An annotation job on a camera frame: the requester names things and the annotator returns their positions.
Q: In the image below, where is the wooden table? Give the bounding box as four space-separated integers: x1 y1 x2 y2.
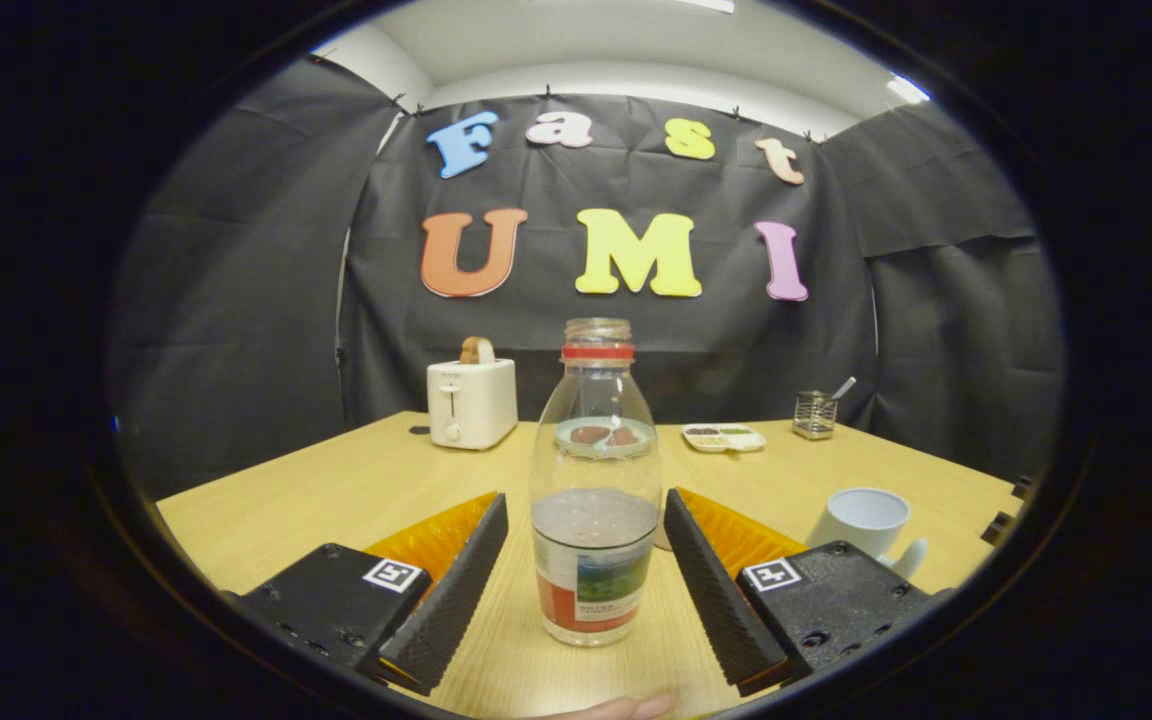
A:
156 410 1027 719

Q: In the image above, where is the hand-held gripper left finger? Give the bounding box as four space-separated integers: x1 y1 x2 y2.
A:
226 491 510 698

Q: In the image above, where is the wire mesh holder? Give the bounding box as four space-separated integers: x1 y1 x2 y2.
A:
793 390 837 441

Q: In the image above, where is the white divided dish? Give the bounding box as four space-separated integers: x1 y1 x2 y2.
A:
682 423 767 454

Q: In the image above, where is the white toaster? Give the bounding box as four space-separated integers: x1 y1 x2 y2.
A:
426 357 519 451

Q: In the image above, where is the pale green plate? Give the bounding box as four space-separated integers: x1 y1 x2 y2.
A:
554 416 657 459

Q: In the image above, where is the white cup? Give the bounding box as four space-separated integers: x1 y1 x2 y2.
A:
804 487 930 581

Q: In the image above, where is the clear plastic juice bottle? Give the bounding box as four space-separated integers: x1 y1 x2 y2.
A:
529 317 663 648

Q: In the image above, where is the black backdrop cloth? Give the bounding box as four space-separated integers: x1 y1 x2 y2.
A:
106 55 1067 501

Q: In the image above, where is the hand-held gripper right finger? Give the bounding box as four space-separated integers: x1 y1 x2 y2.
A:
663 487 955 698

